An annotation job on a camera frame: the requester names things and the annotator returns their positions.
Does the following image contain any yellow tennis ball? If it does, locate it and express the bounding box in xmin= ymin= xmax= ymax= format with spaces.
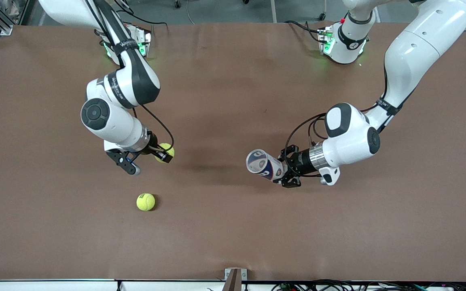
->
xmin=154 ymin=143 xmax=175 ymax=163
xmin=136 ymin=193 xmax=156 ymax=211

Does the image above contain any clear tennis ball can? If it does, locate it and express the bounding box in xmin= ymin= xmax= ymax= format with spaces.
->
xmin=246 ymin=149 xmax=288 ymax=182

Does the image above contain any brown table cover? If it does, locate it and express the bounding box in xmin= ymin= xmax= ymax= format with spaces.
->
xmin=0 ymin=21 xmax=466 ymax=282

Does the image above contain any black cable bundle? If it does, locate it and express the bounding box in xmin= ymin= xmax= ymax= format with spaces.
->
xmin=271 ymin=279 xmax=466 ymax=291

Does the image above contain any black right arm base cable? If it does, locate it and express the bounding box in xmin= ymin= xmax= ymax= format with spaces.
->
xmin=110 ymin=0 xmax=169 ymax=30

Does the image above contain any black arm base cable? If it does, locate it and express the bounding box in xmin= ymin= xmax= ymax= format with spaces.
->
xmin=285 ymin=20 xmax=322 ymax=43
xmin=110 ymin=0 xmax=169 ymax=30

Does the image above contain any black left arm base cable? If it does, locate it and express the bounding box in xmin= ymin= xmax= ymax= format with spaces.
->
xmin=285 ymin=20 xmax=322 ymax=43

